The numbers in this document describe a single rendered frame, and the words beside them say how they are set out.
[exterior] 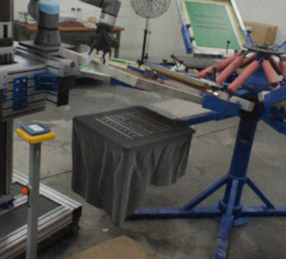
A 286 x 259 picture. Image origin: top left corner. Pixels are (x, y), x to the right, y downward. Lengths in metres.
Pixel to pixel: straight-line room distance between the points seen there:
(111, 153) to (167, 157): 0.31
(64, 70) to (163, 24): 5.49
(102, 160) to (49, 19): 0.81
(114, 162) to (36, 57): 0.78
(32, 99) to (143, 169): 0.73
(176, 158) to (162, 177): 0.13
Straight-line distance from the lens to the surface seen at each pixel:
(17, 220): 2.67
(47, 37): 2.34
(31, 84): 2.28
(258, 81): 2.91
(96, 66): 1.87
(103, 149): 2.02
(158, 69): 2.36
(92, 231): 2.94
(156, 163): 2.09
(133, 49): 7.24
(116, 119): 2.19
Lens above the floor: 1.71
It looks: 20 degrees down
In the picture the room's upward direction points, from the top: 7 degrees clockwise
